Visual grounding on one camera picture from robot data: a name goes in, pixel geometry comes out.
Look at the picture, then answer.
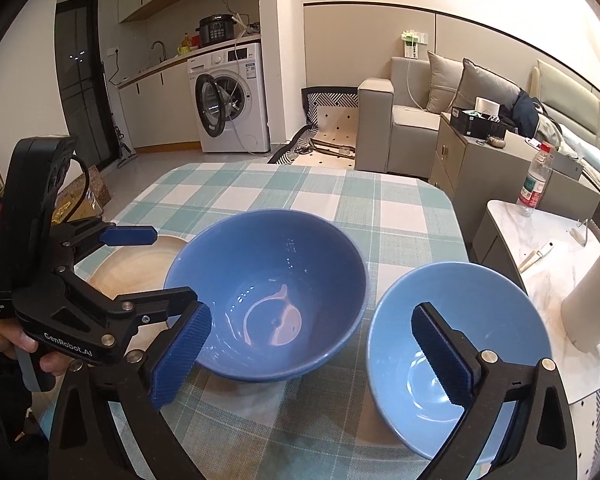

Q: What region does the large cream plate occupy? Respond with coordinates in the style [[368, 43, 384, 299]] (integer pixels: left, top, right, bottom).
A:
[[86, 235, 192, 356]]

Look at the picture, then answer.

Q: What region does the small blue bowl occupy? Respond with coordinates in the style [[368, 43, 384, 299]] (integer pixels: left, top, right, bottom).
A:
[[366, 261, 552, 458]]

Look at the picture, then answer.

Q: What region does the large blue bowl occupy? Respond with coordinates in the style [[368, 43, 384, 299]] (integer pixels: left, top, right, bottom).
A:
[[164, 209, 368, 382]]

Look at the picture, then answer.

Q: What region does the left hand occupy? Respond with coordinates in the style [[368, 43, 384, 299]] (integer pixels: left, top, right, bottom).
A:
[[0, 318, 72, 376]]

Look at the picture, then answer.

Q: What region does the yellow cardboard box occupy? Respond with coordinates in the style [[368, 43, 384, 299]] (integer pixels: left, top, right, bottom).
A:
[[52, 166, 111, 224]]

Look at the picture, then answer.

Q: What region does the white electric kettle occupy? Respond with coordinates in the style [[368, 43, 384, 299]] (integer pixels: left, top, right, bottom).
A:
[[560, 256, 600, 352]]

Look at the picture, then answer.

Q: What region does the white marble side table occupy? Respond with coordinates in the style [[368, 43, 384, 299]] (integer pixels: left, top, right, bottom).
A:
[[472, 200, 600, 404]]

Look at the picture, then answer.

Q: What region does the white washing machine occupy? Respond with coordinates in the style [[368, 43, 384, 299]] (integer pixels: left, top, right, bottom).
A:
[[187, 40, 271, 155]]

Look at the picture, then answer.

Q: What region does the teal plaid tablecloth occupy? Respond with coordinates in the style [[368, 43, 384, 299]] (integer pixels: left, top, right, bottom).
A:
[[105, 162, 467, 479]]

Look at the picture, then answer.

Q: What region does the black pressure cooker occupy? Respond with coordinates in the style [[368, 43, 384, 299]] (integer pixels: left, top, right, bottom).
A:
[[197, 13, 236, 48]]

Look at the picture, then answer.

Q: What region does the clear plastic water bottle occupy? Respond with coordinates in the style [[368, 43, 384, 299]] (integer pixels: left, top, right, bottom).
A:
[[517, 142, 553, 216]]

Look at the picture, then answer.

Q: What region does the patterned floor mat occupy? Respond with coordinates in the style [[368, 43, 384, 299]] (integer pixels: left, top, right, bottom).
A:
[[268, 86, 358, 169]]

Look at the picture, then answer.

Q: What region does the beige bedside cabinet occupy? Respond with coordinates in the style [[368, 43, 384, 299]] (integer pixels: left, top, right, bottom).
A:
[[428, 113, 600, 244]]

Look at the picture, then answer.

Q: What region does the grey sofa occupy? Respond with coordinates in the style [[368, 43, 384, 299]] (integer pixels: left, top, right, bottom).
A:
[[355, 58, 600, 178]]

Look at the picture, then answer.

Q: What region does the black box on cabinet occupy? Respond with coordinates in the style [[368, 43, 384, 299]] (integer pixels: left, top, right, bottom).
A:
[[450, 96, 507, 140]]

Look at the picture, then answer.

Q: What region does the dark grey cushion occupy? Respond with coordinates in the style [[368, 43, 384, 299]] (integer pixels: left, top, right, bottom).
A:
[[450, 58, 521, 110]]

